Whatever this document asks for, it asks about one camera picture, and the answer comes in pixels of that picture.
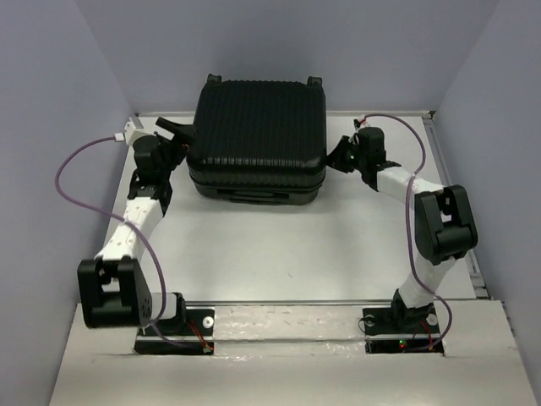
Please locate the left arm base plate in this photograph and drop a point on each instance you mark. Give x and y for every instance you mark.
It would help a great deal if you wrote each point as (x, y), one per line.
(192, 338)

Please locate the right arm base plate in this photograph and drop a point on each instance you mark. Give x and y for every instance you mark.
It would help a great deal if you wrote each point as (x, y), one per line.
(382, 335)

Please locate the black hard-shell suitcase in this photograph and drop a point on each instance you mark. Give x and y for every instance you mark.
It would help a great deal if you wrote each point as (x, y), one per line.
(259, 141)

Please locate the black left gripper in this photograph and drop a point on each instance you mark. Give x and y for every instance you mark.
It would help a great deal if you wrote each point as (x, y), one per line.
(185, 134)

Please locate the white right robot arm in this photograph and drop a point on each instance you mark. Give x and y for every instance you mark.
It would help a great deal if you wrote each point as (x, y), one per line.
(439, 219)

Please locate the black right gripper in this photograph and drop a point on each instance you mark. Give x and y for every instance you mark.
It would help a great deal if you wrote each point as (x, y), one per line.
(334, 157)

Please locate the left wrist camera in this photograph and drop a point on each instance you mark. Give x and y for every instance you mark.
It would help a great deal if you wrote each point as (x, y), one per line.
(132, 131)

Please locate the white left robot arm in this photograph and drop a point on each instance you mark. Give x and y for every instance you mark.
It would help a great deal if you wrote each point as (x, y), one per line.
(112, 285)

